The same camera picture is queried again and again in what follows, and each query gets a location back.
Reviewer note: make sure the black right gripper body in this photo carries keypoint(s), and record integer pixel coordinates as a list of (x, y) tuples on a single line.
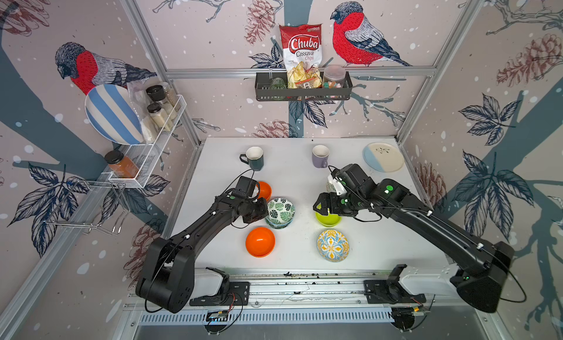
[(343, 204)]

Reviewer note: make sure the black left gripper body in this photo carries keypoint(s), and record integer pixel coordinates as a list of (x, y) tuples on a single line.
[(255, 209)]

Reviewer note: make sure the yellow flower ceramic bowl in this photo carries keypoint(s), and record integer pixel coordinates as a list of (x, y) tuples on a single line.
[(330, 185)]

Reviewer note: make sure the green leaf bowl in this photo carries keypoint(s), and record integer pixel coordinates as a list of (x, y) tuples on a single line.
[(281, 209), (275, 224)]

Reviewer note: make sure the blue yellow patterned bowl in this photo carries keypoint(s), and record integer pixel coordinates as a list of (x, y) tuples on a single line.
[(333, 246)]

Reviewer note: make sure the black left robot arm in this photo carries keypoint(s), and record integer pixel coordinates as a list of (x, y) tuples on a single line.
[(168, 276)]

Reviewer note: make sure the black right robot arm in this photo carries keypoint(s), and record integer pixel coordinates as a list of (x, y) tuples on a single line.
[(483, 267)]

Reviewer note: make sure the lime green plastic bowl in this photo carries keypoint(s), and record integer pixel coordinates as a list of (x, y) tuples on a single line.
[(329, 220)]

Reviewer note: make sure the far orange plastic bowl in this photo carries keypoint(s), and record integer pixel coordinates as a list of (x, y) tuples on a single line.
[(263, 190)]

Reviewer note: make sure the orange plastic bowl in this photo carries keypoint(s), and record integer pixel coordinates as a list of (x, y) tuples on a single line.
[(263, 190), (260, 242)]

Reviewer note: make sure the near orange plastic bowl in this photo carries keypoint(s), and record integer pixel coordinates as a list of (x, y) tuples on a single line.
[(260, 242)]

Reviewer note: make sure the dark green mug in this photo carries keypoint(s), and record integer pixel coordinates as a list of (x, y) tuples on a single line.
[(254, 158)]

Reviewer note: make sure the purple mug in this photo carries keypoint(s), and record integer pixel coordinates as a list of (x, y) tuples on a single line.
[(320, 155)]

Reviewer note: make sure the blue cream ceramic plate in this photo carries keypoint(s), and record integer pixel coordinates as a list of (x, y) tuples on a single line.
[(383, 157)]

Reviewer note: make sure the clear jar pink lid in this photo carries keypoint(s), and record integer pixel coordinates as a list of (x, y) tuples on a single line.
[(334, 77)]

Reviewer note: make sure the green glass jar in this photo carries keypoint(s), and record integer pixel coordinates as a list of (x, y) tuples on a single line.
[(278, 83)]

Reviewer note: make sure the orange spice jar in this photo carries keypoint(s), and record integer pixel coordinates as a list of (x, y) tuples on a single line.
[(121, 165)]

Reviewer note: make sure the black lid spice jar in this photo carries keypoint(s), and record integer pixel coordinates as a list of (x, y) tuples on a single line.
[(159, 116), (158, 95)]

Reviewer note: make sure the plastic bag on shelf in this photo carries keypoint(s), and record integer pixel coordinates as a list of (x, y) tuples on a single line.
[(140, 101)]

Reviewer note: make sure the red Chuba chips bag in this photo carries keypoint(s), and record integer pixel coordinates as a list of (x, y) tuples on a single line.
[(302, 55)]

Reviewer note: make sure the blue white striped plate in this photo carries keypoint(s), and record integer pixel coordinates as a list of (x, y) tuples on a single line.
[(109, 111)]

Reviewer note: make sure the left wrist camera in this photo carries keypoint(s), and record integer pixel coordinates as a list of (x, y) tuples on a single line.
[(246, 188)]

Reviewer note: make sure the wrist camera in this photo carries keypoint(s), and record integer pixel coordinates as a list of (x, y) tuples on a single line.
[(351, 178), (246, 188)]

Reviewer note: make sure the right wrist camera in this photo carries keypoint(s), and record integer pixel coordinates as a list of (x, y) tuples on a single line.
[(351, 178)]

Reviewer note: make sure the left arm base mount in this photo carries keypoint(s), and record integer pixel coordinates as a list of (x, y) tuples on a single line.
[(213, 287)]

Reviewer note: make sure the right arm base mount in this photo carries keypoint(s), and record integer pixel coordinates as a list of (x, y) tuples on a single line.
[(389, 290)]

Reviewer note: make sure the white wire wall shelf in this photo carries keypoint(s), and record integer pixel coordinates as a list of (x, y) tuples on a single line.
[(147, 156)]

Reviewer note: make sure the black wall basket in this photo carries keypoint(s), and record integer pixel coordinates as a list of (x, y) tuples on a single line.
[(264, 91)]

